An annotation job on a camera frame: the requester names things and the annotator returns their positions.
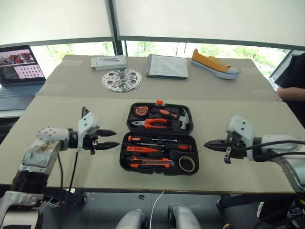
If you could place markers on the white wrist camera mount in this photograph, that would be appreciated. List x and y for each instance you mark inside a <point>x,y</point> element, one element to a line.
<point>87,126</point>
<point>241,128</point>

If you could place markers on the yellow canvas sneaker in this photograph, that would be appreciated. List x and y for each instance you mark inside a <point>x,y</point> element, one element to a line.
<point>209,62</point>

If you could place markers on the grey folded cloth in plastic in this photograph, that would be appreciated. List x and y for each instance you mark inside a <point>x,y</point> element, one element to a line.
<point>168,66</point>

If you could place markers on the open grey laptop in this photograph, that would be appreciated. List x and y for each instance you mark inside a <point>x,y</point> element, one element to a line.
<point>19,71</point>

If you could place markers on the silver rounded robot leg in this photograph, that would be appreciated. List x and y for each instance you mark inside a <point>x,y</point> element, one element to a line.
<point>133,219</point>
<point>183,215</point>

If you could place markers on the dark window frame post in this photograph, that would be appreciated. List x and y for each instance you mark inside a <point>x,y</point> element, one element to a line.
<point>116,35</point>

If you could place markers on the round perforated metal disc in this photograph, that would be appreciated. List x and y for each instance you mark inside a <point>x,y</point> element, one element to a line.
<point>122,79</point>

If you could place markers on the person in black shirt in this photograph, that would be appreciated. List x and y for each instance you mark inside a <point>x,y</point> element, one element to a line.
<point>294,71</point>

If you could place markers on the black electrical tape roll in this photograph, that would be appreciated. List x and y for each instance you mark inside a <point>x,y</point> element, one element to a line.
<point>181,164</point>

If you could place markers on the bare forearm of black-shirted person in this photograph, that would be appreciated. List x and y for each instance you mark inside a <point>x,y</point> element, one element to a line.
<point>291,93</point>

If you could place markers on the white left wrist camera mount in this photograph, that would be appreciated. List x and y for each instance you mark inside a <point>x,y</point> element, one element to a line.
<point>87,126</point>

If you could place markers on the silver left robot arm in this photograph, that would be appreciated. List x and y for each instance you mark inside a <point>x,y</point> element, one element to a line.
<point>40,152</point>

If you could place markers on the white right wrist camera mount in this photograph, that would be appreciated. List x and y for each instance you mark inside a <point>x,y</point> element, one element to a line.
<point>241,128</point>

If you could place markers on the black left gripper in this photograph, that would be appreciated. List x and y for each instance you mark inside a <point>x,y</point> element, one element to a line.
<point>91,143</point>

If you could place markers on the taupe paper table cover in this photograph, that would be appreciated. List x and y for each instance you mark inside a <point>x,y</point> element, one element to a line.
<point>78,82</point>

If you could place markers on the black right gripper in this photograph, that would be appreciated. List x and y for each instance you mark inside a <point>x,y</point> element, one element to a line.
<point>238,151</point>

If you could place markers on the small black clip on floor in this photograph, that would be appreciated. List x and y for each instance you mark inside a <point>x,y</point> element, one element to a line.
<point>142,197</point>

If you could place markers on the black tool case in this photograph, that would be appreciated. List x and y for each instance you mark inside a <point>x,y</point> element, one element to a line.
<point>183,140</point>

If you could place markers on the white grey cardboard box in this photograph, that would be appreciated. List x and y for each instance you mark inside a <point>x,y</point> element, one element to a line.
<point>108,62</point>

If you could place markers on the orange black utility knife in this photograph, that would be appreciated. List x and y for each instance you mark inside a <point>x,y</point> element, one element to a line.
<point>147,162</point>

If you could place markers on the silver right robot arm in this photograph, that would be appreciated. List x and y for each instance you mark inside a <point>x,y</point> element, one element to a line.
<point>293,164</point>

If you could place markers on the orange black tape measure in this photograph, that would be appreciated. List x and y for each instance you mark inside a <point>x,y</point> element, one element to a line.
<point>141,111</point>

